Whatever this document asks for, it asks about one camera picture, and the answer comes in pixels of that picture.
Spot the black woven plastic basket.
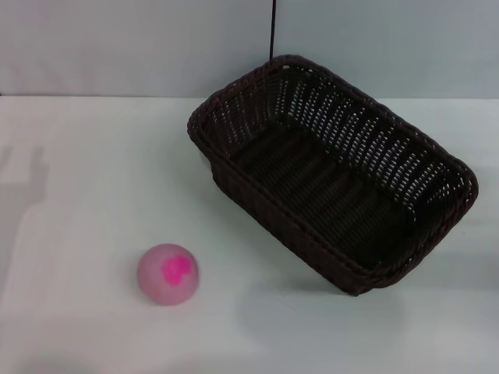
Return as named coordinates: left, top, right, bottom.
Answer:
left=186, top=54, right=480, bottom=298

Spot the pink peach toy ball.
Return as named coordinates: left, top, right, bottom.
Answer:
left=136, top=242, right=200, bottom=307

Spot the black vertical wall strip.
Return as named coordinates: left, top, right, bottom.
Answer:
left=267, top=0, right=278, bottom=62

